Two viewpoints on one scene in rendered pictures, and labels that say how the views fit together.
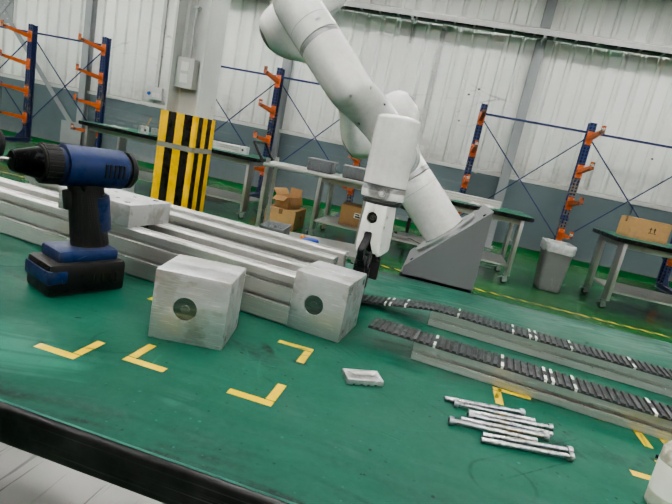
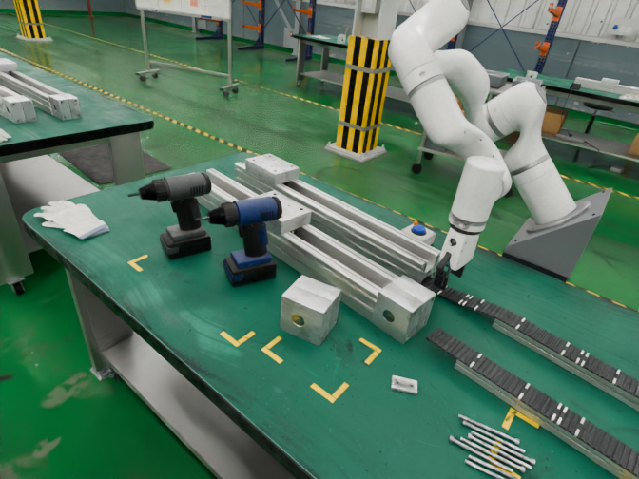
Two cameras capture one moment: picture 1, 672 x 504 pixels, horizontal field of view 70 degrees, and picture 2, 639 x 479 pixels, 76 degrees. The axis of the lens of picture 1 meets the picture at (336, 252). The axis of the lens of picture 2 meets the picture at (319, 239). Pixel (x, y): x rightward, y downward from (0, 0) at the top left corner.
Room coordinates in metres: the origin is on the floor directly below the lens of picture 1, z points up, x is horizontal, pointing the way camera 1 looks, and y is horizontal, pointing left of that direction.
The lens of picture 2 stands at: (0.02, -0.11, 1.43)
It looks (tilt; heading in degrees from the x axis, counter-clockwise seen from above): 31 degrees down; 24
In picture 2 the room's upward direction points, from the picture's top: 7 degrees clockwise
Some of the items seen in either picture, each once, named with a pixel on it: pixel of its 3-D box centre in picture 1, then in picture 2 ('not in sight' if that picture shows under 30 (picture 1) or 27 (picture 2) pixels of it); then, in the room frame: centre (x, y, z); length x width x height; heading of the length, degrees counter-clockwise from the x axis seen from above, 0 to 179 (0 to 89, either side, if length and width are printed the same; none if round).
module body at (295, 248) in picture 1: (175, 228); (321, 212); (1.07, 0.37, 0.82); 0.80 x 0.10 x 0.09; 73
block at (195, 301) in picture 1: (202, 297); (313, 306); (0.65, 0.17, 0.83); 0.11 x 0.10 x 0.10; 1
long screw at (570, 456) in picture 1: (527, 448); (497, 477); (0.50, -0.26, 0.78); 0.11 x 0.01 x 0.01; 90
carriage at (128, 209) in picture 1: (115, 212); (277, 215); (0.89, 0.42, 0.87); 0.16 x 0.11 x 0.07; 73
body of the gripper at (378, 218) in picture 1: (376, 224); (460, 241); (0.94, -0.07, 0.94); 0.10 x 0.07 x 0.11; 163
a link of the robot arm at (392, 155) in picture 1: (392, 151); (478, 187); (0.95, -0.07, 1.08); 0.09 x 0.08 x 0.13; 161
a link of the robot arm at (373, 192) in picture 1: (382, 193); (467, 220); (0.94, -0.07, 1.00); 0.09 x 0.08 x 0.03; 163
